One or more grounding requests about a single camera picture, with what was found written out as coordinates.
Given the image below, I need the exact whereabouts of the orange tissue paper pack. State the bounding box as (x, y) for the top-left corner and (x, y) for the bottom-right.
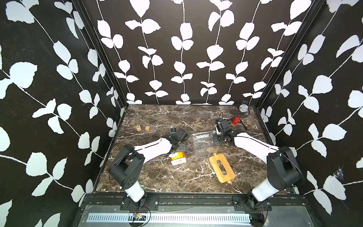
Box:
(169, 152), (187, 166)

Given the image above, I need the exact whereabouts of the clear plastic tissue box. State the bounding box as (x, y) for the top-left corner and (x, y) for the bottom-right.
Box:
(191, 131), (220, 156)

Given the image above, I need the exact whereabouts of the bamboo tissue box lid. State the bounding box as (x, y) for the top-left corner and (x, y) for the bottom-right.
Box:
(209, 153), (235, 184)

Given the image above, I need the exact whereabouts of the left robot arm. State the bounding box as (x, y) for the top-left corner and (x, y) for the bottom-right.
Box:
(107, 129), (188, 203)

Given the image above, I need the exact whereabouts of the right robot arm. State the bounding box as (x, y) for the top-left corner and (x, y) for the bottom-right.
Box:
(214, 119), (304, 206)

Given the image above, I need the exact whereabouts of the white perforated strip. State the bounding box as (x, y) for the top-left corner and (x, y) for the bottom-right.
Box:
(86, 213), (251, 225)

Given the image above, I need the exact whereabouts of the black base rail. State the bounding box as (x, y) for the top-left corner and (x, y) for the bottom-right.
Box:
(81, 192), (309, 213)

